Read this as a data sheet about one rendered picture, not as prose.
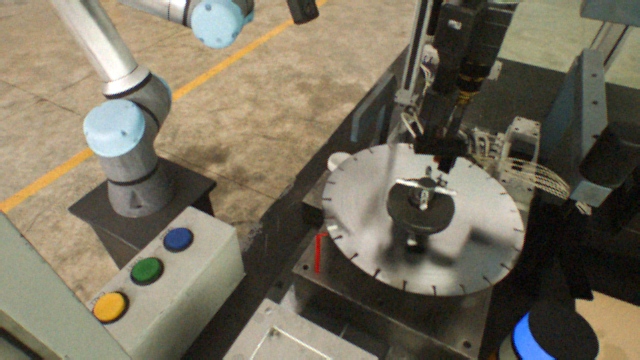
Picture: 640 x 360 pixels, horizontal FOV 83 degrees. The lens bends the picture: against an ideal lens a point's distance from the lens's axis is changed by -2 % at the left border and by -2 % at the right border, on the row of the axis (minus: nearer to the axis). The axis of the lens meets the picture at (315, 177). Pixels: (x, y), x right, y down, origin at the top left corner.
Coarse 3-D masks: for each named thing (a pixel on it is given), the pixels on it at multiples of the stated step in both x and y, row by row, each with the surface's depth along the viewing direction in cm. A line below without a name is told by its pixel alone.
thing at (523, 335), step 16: (544, 304) 27; (560, 304) 27; (528, 320) 26; (544, 320) 26; (560, 320) 26; (576, 320) 26; (512, 336) 28; (528, 336) 26; (544, 336) 25; (560, 336) 25; (576, 336) 25; (592, 336) 25; (528, 352) 26; (544, 352) 25; (560, 352) 25; (576, 352) 25; (592, 352) 25
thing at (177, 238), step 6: (180, 228) 63; (168, 234) 62; (174, 234) 62; (180, 234) 62; (186, 234) 62; (168, 240) 61; (174, 240) 61; (180, 240) 61; (186, 240) 61; (168, 246) 61; (174, 246) 60; (180, 246) 60
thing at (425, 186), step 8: (424, 176) 60; (408, 184) 59; (416, 184) 59; (424, 184) 58; (432, 184) 58; (416, 192) 59; (424, 192) 57; (432, 192) 58; (440, 192) 58; (448, 192) 58; (456, 192) 57; (424, 200) 56; (424, 208) 56
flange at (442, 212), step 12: (396, 192) 63; (408, 192) 62; (396, 204) 61; (408, 204) 60; (432, 204) 59; (444, 204) 61; (396, 216) 59; (408, 216) 59; (420, 216) 59; (432, 216) 59; (444, 216) 59; (420, 228) 58; (432, 228) 57
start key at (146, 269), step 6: (144, 258) 58; (150, 258) 58; (138, 264) 57; (144, 264) 58; (150, 264) 58; (156, 264) 58; (138, 270) 57; (144, 270) 57; (150, 270) 57; (156, 270) 57; (138, 276) 56; (144, 276) 56; (150, 276) 56
